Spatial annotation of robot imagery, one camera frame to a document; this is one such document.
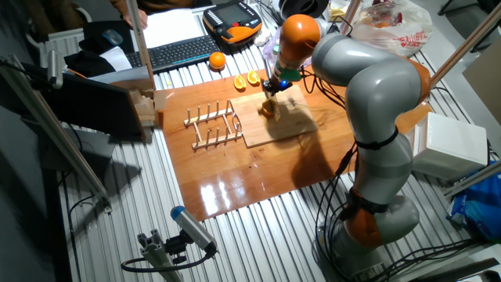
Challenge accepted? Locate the person hand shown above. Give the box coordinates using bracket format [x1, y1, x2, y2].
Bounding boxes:
[122, 8, 149, 31]

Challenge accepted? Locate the bamboo cutting board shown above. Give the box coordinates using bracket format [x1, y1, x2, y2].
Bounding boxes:
[229, 84, 319, 149]

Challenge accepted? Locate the aluminium frame post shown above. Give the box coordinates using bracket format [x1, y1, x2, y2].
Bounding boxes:
[429, 2, 501, 88]
[339, 0, 362, 36]
[0, 54, 114, 215]
[124, 0, 157, 92]
[443, 159, 501, 198]

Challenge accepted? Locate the white garlic bulb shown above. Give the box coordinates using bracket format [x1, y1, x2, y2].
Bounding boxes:
[253, 26, 272, 47]

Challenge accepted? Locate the dark computer mouse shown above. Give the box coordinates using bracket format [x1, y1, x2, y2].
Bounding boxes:
[102, 28, 124, 47]

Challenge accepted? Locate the black camera cable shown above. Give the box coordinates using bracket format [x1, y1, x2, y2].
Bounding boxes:
[120, 250, 214, 274]

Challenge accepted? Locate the brown cardboard panel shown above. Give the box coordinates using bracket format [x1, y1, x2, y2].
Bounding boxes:
[462, 38, 501, 126]

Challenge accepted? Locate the short aluminium profile mount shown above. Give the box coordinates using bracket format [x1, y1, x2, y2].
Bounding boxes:
[136, 229, 185, 282]

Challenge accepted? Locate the forearm in brown sleeve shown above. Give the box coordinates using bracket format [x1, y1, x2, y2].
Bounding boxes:
[109, 0, 139, 16]

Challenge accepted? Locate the reddish glossy wooden board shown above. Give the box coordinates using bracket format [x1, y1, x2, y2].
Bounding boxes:
[158, 68, 434, 222]

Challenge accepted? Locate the black filament spool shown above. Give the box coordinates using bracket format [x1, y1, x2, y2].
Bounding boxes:
[278, 0, 330, 19]

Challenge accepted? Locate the small white paper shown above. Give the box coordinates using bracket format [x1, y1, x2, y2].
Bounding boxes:
[99, 45, 133, 72]

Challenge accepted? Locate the cut orange piece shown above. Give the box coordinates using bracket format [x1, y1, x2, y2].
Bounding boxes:
[260, 99, 277, 118]

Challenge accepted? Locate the orange black teach pendant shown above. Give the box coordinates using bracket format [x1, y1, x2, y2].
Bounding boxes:
[202, 0, 264, 50]

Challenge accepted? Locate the clear plastic bag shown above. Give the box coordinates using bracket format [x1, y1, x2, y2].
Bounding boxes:
[261, 27, 283, 70]

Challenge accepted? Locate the blue plastic bag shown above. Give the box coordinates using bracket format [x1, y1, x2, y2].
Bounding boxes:
[447, 162, 501, 242]

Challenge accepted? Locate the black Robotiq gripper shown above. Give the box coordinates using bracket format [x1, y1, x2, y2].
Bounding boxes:
[262, 78, 293, 99]

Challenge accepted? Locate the black monitor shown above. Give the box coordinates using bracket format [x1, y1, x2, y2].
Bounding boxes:
[38, 72, 145, 141]

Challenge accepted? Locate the grey camera with blue end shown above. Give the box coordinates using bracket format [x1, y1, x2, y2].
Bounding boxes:
[170, 205, 219, 255]

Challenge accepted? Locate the white drawer box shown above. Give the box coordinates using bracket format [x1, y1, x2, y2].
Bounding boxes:
[405, 112, 489, 182]

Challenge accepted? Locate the white ribbed rack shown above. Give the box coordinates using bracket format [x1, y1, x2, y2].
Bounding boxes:
[25, 27, 85, 67]

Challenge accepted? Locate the white red-print plastic bag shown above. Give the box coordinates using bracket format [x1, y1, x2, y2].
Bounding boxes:
[348, 0, 434, 60]

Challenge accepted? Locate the wooden peg dish rack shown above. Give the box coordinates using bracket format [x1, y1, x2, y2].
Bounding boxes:
[183, 98, 243, 151]

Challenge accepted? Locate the black keyboard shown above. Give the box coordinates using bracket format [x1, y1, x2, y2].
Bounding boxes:
[124, 34, 221, 74]

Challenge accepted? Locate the whole orange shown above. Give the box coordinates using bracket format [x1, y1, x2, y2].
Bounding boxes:
[208, 51, 227, 71]

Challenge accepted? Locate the black cloth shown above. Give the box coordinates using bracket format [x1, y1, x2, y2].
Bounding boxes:
[64, 20, 130, 78]

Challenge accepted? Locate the large white paper sheet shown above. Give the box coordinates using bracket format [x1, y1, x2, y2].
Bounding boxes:
[142, 8, 207, 49]

